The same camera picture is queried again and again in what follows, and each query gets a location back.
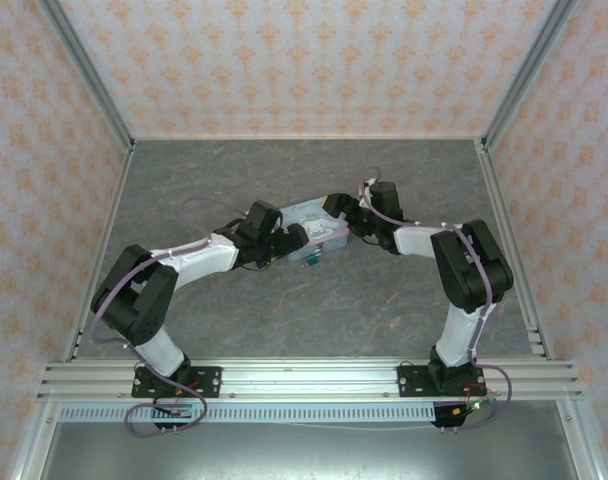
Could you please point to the blue cartoon tin box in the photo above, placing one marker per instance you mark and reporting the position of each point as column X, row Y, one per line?
column 319, row 225

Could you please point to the small teal padlock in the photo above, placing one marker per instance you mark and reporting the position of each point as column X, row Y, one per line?
column 311, row 260

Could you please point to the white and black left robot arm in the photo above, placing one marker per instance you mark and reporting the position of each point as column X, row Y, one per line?
column 199, row 257

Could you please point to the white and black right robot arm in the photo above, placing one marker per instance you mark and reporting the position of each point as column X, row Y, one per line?
column 464, row 260

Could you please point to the small electronics board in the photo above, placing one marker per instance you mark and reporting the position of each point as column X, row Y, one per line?
column 459, row 412
column 176, row 412

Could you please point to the aluminium side rail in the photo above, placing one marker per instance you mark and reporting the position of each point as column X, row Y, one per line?
column 111, row 200
column 514, row 240

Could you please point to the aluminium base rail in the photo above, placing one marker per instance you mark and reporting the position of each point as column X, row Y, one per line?
column 304, row 382

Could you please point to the aluminium frame post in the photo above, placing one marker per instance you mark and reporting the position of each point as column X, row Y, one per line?
column 91, row 75
column 524, row 75
column 579, row 440
column 34, row 440

